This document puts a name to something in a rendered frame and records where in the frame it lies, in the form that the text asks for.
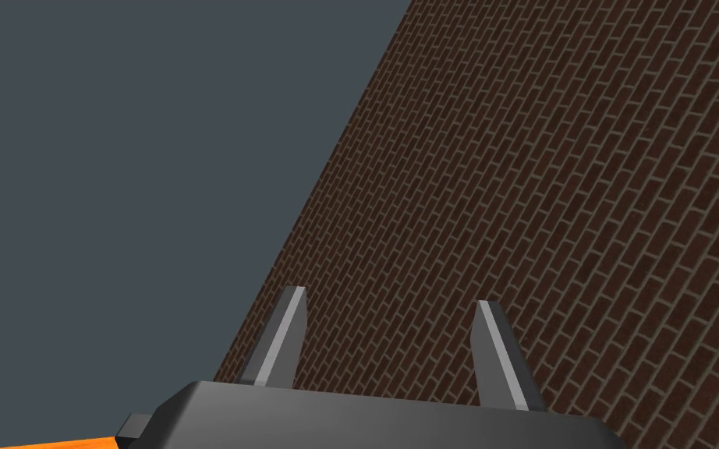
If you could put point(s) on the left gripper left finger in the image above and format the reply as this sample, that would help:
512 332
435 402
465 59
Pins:
279 349

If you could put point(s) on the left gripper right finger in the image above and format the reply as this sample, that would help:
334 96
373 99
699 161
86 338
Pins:
500 368

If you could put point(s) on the orange flat surface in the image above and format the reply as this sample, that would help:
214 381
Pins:
60 444

